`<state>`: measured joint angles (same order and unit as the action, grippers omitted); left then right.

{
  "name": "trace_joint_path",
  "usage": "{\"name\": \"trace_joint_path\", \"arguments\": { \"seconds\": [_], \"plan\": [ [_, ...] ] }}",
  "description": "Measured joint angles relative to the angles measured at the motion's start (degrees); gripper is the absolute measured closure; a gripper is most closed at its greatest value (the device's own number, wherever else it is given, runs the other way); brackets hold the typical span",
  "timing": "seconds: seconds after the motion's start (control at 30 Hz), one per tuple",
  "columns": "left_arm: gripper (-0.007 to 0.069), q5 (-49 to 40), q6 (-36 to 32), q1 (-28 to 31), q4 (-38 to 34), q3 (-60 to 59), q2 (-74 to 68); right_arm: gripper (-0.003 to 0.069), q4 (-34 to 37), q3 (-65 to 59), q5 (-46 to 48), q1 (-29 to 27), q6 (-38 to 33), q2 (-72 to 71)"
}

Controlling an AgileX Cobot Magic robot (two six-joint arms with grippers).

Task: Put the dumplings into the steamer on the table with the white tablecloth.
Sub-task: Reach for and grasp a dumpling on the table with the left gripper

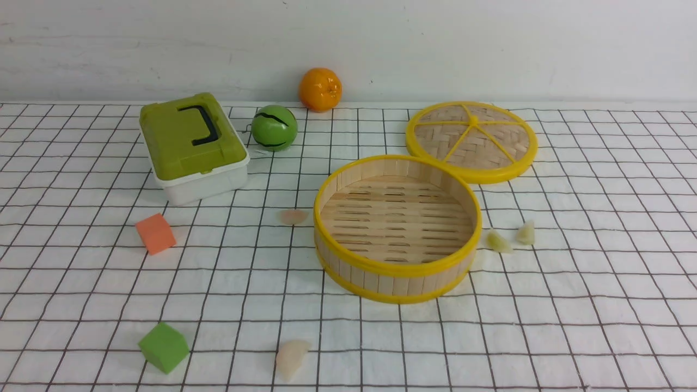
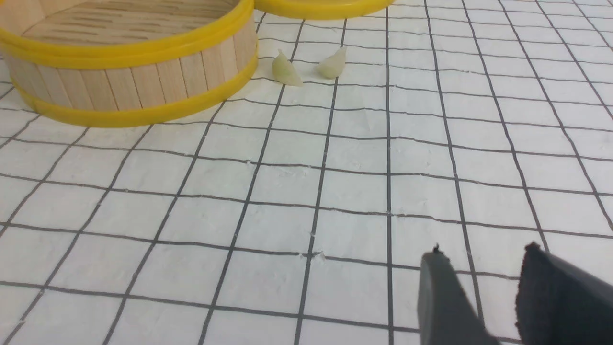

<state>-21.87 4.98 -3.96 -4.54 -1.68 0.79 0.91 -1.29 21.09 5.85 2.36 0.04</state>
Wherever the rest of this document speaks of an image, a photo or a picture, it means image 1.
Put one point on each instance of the pale green dumpling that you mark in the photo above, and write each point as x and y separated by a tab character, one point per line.
497	242

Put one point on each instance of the green lidded white box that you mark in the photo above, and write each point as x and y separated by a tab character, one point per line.
194	150

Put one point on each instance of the green foam cube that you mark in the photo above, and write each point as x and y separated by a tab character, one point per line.
164	347

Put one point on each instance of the pale yellow-green dumpling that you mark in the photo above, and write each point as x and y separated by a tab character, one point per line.
526	233

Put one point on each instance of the orange foam cube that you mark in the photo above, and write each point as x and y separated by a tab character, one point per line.
156	234

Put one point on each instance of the pink dumpling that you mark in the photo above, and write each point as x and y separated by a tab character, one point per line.
292	216

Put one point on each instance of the yellow-rimmed bamboo steamer lid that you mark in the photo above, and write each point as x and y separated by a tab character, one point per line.
482	143

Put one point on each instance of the yellow-rimmed bamboo steamer tray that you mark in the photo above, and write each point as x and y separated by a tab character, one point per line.
396	228

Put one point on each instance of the green ball with black stripe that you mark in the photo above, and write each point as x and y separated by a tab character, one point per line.
274	127

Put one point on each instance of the white pinkish dumpling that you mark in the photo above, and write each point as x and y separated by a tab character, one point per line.
290	357

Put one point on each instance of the orange mandarin fruit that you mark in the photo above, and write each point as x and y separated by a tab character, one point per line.
320	90

